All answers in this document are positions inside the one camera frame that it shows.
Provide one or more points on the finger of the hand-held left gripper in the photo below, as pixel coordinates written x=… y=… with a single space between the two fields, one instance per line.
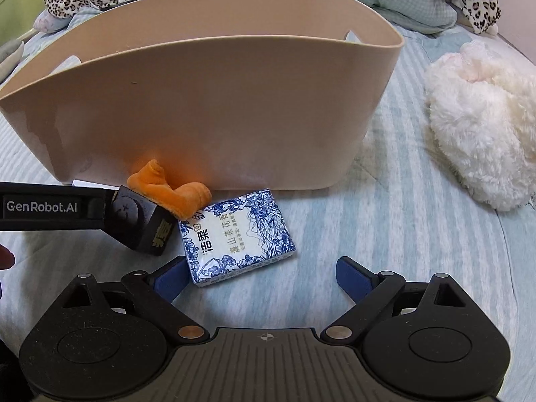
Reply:
x=109 y=213

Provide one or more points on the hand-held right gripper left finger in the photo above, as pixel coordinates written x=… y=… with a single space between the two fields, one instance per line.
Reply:
x=171 y=279

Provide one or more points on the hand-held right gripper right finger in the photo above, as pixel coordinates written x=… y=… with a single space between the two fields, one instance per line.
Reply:
x=352 y=277

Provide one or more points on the black printed cube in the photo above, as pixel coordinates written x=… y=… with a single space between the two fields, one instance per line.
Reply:
x=142 y=226

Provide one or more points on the blue and white tissue packet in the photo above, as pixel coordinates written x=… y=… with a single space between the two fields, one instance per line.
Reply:
x=238 y=238

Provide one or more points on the beige plastic basket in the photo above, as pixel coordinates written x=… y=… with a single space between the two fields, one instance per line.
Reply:
x=209 y=113

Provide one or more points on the person's left hand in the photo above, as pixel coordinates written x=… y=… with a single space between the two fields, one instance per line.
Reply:
x=5 y=258

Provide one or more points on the orange plush toy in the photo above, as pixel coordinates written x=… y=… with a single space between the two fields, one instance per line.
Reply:
x=186 y=201

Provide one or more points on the grey cloth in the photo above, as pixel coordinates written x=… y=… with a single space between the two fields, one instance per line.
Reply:
x=9 y=58

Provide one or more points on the white fluffy plush toy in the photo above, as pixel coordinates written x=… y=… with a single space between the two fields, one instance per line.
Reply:
x=473 y=125

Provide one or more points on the light blue checkered pillow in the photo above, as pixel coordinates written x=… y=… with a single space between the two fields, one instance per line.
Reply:
x=412 y=12

